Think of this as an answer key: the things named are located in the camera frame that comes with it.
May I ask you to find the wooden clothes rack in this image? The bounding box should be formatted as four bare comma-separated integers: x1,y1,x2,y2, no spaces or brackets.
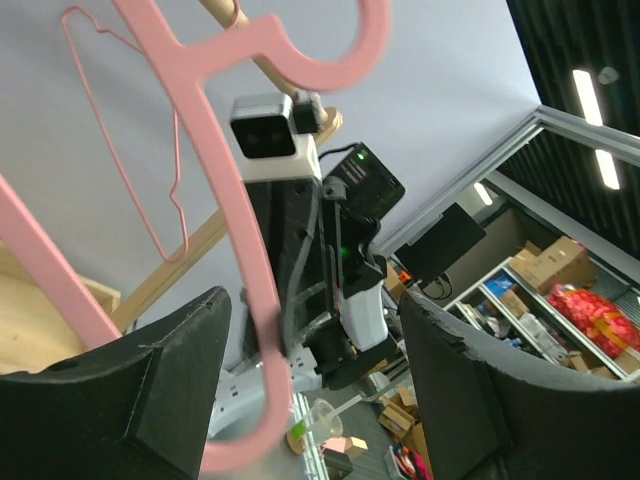
0,0,345,376

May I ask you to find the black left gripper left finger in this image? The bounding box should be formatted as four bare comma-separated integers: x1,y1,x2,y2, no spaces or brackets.
1,286,231,479

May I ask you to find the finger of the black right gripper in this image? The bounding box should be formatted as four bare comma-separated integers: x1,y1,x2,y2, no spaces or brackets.
247,178,324,350

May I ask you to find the red patterned bag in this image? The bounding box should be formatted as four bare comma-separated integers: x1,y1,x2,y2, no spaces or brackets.
548,284,639,359

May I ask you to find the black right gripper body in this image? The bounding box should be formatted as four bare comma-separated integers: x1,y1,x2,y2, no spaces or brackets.
299,177,388,350

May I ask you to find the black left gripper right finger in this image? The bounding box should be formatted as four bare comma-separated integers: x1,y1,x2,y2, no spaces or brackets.
399,292,639,479

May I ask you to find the metal storage shelf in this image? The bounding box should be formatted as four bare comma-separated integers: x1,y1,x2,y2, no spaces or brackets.
445,259,639,384

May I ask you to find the thin pink wire hanger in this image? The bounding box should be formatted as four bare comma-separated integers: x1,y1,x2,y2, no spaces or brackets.
60,5,190,264

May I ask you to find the brown cardboard box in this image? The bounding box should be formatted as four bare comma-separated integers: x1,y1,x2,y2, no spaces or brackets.
508,236,596,295

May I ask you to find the thick pink plastic hanger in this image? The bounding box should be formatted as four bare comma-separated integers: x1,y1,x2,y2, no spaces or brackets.
1,1,391,474

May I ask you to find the black wall monitor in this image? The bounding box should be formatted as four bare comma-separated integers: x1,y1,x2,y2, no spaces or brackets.
395,203,486,285

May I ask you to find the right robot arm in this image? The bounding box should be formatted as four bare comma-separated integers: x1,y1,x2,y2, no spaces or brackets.
248,143,405,392

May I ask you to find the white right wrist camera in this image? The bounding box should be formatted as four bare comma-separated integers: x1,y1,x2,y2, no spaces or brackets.
230,93,323,183

